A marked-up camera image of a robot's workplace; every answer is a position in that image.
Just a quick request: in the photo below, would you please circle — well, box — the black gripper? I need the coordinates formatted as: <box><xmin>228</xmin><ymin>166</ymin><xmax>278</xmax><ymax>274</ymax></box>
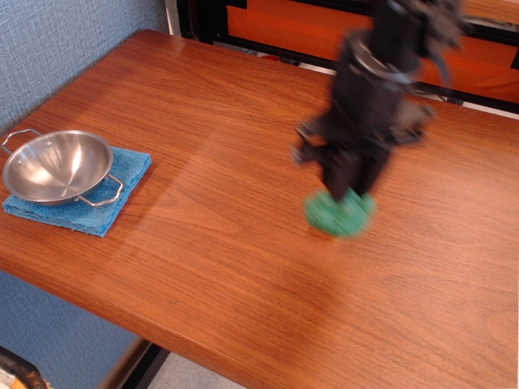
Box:
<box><xmin>292</xmin><ymin>30</ymin><xmax>437</xmax><ymax>203</ymax></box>

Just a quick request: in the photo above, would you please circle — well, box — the green toy broccoli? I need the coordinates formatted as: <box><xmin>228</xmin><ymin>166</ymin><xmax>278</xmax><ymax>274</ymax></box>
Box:
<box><xmin>303</xmin><ymin>190</ymin><xmax>376</xmax><ymax>237</ymax></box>

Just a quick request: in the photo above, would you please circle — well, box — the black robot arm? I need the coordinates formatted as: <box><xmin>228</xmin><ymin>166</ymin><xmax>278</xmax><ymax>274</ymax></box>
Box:
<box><xmin>293</xmin><ymin>1</ymin><xmax>470</xmax><ymax>202</ymax></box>

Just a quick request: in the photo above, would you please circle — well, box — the blue folded cloth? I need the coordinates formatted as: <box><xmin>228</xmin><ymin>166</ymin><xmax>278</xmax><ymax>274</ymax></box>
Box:
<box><xmin>3</xmin><ymin>147</ymin><xmax>152</xmax><ymax>237</ymax></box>

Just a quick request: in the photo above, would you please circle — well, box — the dark object bottom left corner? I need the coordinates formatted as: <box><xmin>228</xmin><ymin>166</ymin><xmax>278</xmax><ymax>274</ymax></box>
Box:
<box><xmin>1</xmin><ymin>347</ymin><xmax>50</xmax><ymax>389</ymax></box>

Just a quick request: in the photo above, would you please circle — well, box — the black metal frame rail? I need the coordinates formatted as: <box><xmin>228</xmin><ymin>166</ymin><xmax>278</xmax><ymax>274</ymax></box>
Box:
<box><xmin>176</xmin><ymin>1</ymin><xmax>518</xmax><ymax>113</ymax></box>

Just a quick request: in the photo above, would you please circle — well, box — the steel bowl with handles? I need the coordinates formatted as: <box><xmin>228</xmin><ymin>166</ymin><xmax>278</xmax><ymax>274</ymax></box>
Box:
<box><xmin>1</xmin><ymin>129</ymin><xmax>114</xmax><ymax>207</ymax></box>

